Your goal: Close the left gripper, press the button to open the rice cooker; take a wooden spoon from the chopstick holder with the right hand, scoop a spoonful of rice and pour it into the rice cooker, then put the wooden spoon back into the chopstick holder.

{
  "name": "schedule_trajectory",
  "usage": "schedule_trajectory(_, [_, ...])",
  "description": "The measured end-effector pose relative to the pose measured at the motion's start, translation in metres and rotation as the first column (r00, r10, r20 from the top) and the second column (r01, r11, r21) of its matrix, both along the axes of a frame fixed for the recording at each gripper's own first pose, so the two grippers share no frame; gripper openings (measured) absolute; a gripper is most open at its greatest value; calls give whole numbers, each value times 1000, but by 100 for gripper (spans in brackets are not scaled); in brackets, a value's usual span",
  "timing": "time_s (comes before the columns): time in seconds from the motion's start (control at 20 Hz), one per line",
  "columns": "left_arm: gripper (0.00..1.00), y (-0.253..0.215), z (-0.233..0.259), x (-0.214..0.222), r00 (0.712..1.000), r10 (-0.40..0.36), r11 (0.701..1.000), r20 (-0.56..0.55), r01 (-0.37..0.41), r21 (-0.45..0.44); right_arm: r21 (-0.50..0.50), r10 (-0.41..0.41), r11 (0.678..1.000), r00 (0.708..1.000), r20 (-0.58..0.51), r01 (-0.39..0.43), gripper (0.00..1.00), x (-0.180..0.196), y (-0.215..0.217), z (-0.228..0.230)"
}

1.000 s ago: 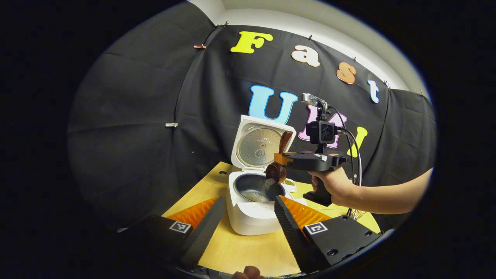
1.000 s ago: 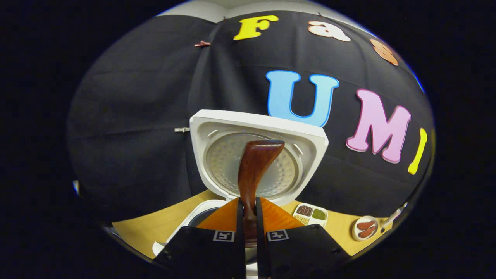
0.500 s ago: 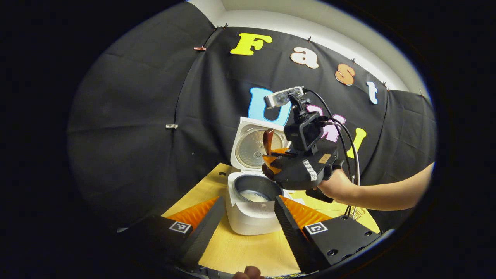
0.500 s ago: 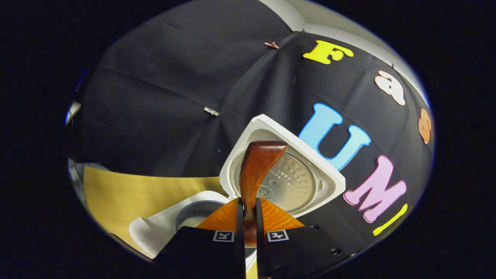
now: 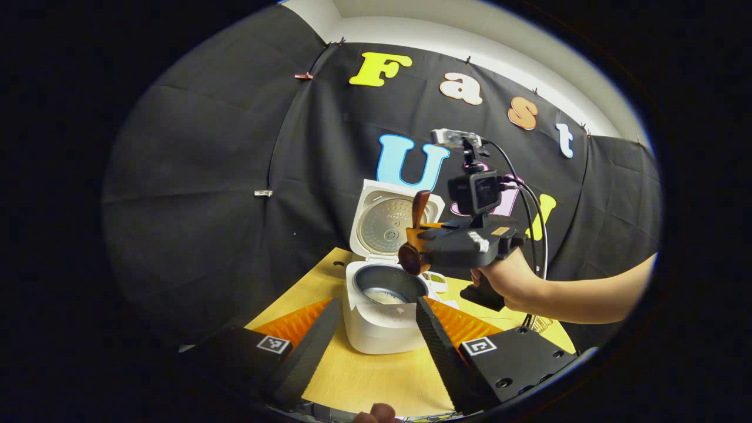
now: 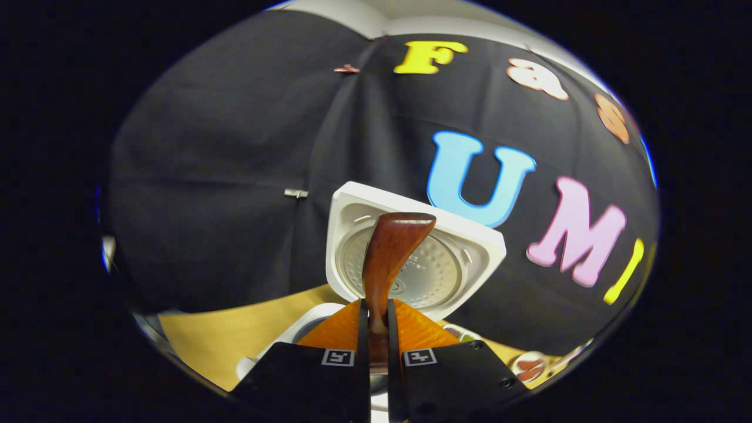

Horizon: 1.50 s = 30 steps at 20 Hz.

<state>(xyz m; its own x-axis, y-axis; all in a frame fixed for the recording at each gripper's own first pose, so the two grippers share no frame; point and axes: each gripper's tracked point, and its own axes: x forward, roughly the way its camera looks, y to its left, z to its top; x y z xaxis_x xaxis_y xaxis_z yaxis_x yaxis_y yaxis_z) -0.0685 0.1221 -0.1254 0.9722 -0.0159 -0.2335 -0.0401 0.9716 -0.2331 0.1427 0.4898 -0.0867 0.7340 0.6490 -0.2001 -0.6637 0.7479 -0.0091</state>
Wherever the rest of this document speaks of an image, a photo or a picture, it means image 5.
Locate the black backdrop cloth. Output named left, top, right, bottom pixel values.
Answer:
left=101, top=5, right=663, bottom=353

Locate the small white rice heap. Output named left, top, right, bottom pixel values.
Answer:
left=364, top=288, right=407, bottom=305

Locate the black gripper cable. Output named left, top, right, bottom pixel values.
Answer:
left=482, top=140, right=550, bottom=281

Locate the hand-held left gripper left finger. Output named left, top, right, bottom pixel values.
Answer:
left=179, top=297, right=341, bottom=412

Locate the white rice cooker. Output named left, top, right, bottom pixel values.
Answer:
left=342, top=179, right=446, bottom=355

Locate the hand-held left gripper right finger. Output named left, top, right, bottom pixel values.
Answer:
left=415, top=296, right=588, bottom=415

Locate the brown wooden spoon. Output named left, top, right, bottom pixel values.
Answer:
left=398, top=190, right=433, bottom=277

